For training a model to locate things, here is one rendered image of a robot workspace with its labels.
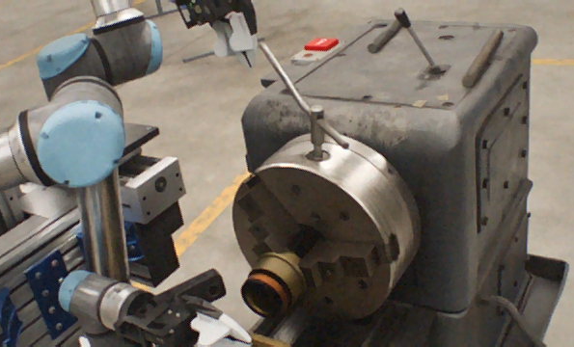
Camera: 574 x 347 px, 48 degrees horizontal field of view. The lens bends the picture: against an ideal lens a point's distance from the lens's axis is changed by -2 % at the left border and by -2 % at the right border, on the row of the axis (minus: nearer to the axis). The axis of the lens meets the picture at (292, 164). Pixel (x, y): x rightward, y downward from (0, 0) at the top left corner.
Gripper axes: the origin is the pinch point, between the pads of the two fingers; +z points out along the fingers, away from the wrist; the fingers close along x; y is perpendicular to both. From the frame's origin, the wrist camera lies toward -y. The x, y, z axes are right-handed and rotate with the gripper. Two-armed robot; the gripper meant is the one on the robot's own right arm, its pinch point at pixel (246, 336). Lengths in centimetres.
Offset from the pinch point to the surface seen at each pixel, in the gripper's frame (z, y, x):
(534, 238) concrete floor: -3, -189, -112
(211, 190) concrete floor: -175, -178, -109
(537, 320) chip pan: 23, -78, -56
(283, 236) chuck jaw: -4.4, -18.4, 4.2
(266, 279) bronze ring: -2.0, -9.3, 3.0
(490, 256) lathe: 17, -58, -23
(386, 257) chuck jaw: 11.5, -22.8, 0.6
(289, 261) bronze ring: -0.6, -13.9, 3.3
